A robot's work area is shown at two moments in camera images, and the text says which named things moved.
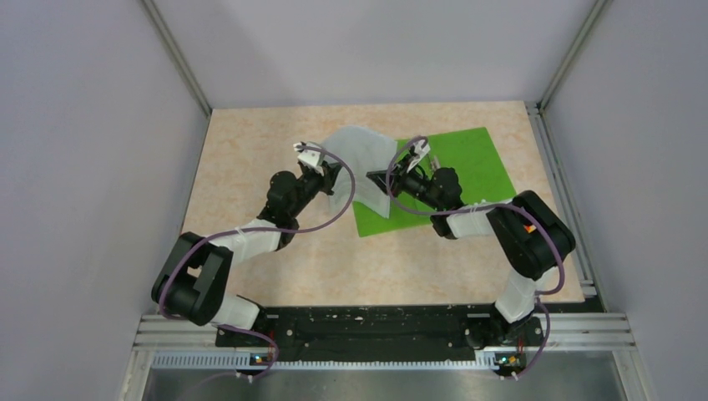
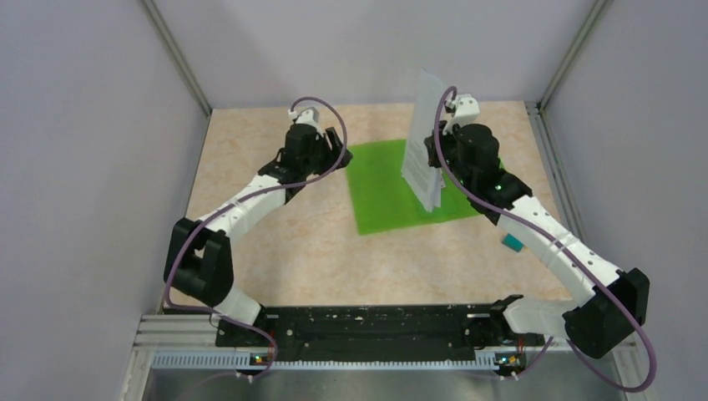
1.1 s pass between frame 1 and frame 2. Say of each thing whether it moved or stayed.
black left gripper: moved
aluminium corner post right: stayed
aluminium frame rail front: stayed
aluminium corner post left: stayed
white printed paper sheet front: moved
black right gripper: moved
